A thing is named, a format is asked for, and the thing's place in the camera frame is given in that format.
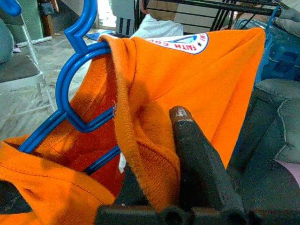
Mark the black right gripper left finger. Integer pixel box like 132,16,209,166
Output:
116,163,152,208

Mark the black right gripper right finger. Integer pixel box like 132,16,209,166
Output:
169,105,245,211

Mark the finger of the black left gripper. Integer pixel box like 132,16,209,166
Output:
0,180,33,214

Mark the orange shirt with round badge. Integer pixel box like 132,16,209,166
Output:
0,27,267,225

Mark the blue plastic hanger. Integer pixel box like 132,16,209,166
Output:
264,6,282,32
0,0,122,178

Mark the grey green sofa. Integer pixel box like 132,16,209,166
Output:
226,7,300,225

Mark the pink foam mat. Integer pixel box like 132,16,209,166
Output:
273,159,300,186

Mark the white folding chair blue cover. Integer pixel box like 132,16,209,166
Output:
0,13,57,113

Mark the white shirt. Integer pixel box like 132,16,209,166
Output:
130,13,185,39

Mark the blue floor mat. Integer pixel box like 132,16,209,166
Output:
86,29,114,40

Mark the black clothes rack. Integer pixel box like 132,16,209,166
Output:
133,0,290,38

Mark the pale blue child chair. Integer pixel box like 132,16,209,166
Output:
112,0,137,38

